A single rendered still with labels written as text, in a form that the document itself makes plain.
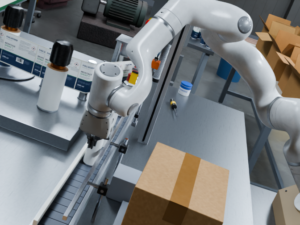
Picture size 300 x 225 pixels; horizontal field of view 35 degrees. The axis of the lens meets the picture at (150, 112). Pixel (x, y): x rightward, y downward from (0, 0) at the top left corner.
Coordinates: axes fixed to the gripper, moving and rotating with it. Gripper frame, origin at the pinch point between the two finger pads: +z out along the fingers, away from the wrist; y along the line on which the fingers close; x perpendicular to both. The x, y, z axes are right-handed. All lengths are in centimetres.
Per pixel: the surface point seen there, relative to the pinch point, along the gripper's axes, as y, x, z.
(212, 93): -67, -356, 238
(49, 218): 1.3, 31.3, 2.3
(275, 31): -96, -327, 114
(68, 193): 0.2, 17.5, 7.3
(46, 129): 21.0, -15.0, 19.3
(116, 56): 13, -83, 27
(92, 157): -0.8, -2.6, 10.7
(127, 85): 0, -53, 16
